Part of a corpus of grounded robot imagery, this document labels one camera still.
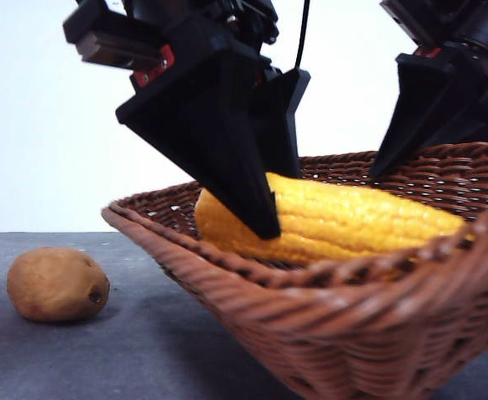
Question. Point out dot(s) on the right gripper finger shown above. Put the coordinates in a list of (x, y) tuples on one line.
[(431, 96), (485, 116)]

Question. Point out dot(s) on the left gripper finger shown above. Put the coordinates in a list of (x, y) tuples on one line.
[(281, 121), (214, 146)]

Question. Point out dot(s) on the yellow corn cob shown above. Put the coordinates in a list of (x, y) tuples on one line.
[(352, 221)]

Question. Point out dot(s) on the brown potato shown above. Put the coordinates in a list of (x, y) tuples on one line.
[(56, 285)]

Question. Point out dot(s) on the brown wicker basket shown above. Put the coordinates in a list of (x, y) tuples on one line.
[(352, 333)]

